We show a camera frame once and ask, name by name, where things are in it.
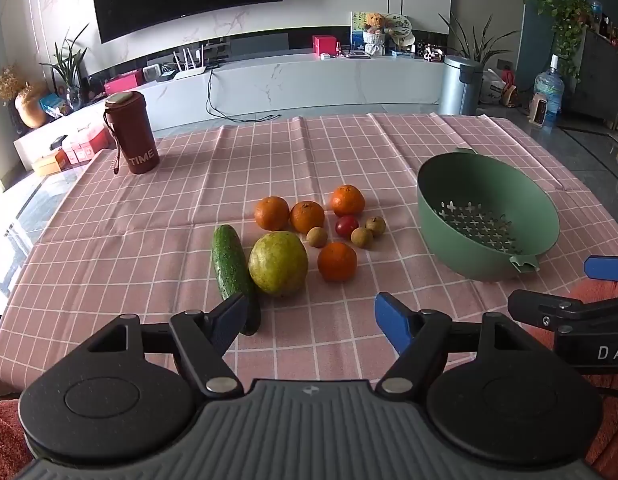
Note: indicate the green colander bowl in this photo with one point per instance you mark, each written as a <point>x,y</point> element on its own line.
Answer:
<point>439,195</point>

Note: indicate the orange mandarin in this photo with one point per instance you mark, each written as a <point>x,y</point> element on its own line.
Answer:
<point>337,261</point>
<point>271,213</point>
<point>307,217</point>
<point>347,200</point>

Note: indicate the green cucumber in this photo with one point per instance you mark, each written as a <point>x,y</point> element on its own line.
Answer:
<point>229,265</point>

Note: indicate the picture board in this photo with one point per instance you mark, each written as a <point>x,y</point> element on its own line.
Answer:
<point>359,27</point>

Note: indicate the coral fluffy cloth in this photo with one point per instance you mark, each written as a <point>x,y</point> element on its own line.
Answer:
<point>601,292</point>
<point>6,440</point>

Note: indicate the cardboard box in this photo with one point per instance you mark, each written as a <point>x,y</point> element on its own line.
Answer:
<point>49,164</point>

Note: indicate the brown teddy bear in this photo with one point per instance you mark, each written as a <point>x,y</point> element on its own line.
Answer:
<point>374,21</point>

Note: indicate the white plastic bag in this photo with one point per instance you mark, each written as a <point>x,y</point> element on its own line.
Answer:
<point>494,90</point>

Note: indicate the white marble media cabinet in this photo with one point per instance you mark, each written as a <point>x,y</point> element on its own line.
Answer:
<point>314,85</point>

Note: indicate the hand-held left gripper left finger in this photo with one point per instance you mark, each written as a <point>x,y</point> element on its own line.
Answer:
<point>234,317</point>

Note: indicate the red cherry tomato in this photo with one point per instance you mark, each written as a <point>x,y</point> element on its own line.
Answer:
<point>347,226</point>

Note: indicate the potted grass plant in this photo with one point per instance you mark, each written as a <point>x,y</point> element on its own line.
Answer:
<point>69,65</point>

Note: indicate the round hand fan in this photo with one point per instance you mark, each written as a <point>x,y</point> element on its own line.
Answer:
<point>400,25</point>

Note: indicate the green ivy plant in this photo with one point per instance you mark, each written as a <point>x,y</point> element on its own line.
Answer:
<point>564,20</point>

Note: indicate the pink small appliance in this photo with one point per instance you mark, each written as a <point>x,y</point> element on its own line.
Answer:
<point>539,109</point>

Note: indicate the blue water jug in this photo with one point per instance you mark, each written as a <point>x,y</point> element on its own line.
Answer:
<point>549,90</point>

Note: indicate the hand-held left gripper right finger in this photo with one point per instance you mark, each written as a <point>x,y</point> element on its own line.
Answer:
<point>394,320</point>

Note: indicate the dried flowers in vase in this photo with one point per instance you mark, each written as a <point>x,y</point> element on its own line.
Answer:
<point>29,107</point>

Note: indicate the silver trash can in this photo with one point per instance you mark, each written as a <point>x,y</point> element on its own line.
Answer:
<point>459,87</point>

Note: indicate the long-leaf potted plant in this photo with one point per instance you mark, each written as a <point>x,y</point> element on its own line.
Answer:
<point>476,42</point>

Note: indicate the pink box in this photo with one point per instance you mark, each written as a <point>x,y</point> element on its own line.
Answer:
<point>124,84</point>

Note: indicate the grey side cabinet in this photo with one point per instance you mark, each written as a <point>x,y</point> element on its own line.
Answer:
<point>596,80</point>

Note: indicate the small white device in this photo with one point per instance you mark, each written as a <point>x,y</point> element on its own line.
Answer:
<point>151,74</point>

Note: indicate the pink checked tablecloth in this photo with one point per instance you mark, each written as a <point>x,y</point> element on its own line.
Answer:
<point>164,210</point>

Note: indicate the white router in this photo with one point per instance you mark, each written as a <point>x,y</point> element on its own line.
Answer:
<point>189,74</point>

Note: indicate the brown longan with stem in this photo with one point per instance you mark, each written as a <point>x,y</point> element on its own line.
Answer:
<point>375,226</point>

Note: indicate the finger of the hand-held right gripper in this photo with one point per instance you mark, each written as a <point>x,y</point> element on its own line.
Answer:
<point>544,310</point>
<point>609,268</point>

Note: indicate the red gift boxes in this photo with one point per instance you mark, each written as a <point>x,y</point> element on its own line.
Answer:
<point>86,145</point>

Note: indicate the red box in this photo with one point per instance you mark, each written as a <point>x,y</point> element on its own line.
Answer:
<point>325,45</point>

